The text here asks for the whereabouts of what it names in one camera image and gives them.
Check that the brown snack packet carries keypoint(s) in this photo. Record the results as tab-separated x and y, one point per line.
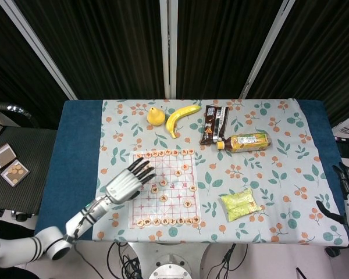
212	128

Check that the white cardboard box lid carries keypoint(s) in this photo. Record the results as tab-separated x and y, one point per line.
3	157

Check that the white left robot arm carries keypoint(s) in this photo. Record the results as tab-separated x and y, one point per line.
26	247

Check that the blue table cover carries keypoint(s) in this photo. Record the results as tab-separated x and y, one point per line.
72	162

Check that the green tissue pack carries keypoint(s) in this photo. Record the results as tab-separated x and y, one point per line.
240	205

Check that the white aluminium frame post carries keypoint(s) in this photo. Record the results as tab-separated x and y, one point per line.
38	49
173	43
268	43
164	43

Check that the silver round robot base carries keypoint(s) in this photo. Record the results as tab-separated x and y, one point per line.
170	270

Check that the white red chess board sheet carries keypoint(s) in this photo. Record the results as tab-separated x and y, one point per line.
151	209

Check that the yellow tea bottle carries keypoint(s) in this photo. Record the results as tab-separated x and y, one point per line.
247	142

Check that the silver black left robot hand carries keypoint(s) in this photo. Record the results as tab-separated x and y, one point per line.
122	186

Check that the yellow toy banana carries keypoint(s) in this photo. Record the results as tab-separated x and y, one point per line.
174	120

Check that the floral patterned tablecloth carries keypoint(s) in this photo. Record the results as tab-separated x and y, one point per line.
244	186

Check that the box of wooden pieces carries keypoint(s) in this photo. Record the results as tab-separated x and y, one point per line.
8	178

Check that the yellow toy pear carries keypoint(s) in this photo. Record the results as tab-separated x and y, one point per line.
155	117

